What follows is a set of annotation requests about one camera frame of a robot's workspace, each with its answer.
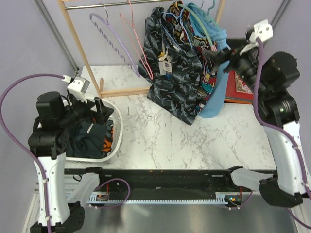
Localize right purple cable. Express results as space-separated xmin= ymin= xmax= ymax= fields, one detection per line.
xmin=228 ymin=38 xmax=311 ymax=233

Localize colourful comic-print shorts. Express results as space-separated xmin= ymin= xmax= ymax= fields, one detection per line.
xmin=173 ymin=0 xmax=217 ymax=112

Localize orange patterned garment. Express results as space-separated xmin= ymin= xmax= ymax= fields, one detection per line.
xmin=102 ymin=120 xmax=114 ymax=157

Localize light blue shorts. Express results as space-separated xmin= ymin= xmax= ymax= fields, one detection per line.
xmin=185 ymin=2 xmax=231 ymax=119

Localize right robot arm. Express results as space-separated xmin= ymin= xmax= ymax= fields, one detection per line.
xmin=202 ymin=48 xmax=311 ymax=208

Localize light blue wire hanger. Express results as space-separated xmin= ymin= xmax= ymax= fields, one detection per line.
xmin=161 ymin=4 xmax=194 ymax=49

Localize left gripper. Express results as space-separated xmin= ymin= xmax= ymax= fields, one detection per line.
xmin=59 ymin=91 xmax=113 ymax=128

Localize white laundry basket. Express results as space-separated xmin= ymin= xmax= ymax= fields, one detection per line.
xmin=66 ymin=98 xmax=123 ymax=164

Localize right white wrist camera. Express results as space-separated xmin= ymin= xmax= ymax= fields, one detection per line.
xmin=246 ymin=19 xmax=273 ymax=47

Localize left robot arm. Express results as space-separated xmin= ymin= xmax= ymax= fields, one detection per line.
xmin=28 ymin=91 xmax=116 ymax=233

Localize wooden clothes rack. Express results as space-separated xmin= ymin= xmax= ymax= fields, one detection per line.
xmin=56 ymin=0 xmax=227 ymax=98

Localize green plastic hanger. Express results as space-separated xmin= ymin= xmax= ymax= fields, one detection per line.
xmin=177 ymin=0 xmax=221 ymax=48

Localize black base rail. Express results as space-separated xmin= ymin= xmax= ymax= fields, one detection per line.
xmin=65 ymin=167 xmax=250 ymax=200

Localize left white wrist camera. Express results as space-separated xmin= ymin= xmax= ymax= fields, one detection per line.
xmin=63 ymin=75 xmax=90 ymax=103

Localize dark leaf-print shorts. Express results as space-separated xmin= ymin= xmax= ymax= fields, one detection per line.
xmin=138 ymin=7 xmax=202 ymax=125

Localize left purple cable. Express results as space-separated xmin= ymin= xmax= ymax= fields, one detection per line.
xmin=0 ymin=73 xmax=132 ymax=233

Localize pink wire hanger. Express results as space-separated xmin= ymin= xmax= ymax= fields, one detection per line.
xmin=119 ymin=0 xmax=154 ymax=80

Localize dark navy garment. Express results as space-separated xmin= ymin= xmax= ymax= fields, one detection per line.
xmin=66 ymin=122 xmax=107 ymax=159

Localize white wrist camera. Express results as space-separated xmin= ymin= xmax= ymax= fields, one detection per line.
xmin=63 ymin=75 xmax=90 ymax=103
xmin=246 ymin=19 xmax=273 ymax=47

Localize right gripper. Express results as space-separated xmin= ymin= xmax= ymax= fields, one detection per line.
xmin=204 ymin=37 xmax=269 ymax=98

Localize purple cable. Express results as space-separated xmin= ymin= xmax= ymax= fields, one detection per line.
xmin=0 ymin=73 xmax=132 ymax=233
xmin=228 ymin=38 xmax=311 ymax=233

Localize large red book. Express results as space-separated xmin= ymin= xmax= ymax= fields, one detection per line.
xmin=223 ymin=38 xmax=256 ymax=105

